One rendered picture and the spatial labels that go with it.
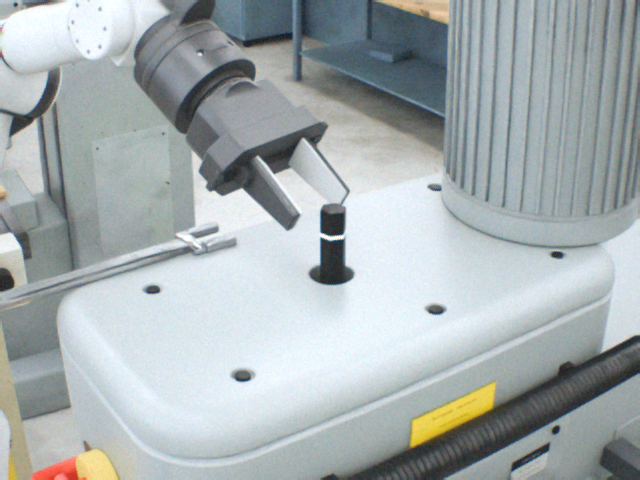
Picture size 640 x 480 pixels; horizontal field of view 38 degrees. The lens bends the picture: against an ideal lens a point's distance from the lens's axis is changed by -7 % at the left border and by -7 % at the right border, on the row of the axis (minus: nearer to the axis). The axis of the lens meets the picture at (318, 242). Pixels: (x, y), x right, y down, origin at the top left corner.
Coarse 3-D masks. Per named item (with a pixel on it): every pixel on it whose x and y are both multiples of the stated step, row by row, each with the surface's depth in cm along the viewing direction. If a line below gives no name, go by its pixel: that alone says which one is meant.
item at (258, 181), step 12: (240, 168) 79; (252, 168) 79; (264, 168) 78; (240, 180) 79; (252, 180) 79; (264, 180) 78; (276, 180) 78; (252, 192) 80; (264, 192) 79; (276, 192) 78; (264, 204) 79; (276, 204) 78; (288, 204) 78; (276, 216) 79; (288, 216) 78; (300, 216) 78; (288, 228) 78
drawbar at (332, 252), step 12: (324, 204) 80; (336, 204) 80; (324, 216) 79; (336, 216) 78; (324, 228) 79; (336, 228) 79; (324, 240) 80; (336, 240) 79; (324, 252) 80; (336, 252) 80; (324, 264) 81; (336, 264) 80; (324, 276) 81; (336, 276) 81
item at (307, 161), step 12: (300, 144) 83; (312, 144) 82; (300, 156) 83; (312, 156) 82; (324, 156) 82; (300, 168) 84; (312, 168) 83; (324, 168) 82; (312, 180) 83; (324, 180) 82; (336, 180) 81; (324, 192) 83; (336, 192) 82; (348, 192) 81
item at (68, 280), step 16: (208, 224) 88; (176, 240) 86; (192, 240) 86; (208, 240) 86; (224, 240) 86; (128, 256) 83; (144, 256) 83; (160, 256) 83; (64, 272) 80; (80, 272) 80; (96, 272) 80; (112, 272) 81; (16, 288) 78; (32, 288) 78; (48, 288) 78; (64, 288) 79; (0, 304) 76; (16, 304) 76
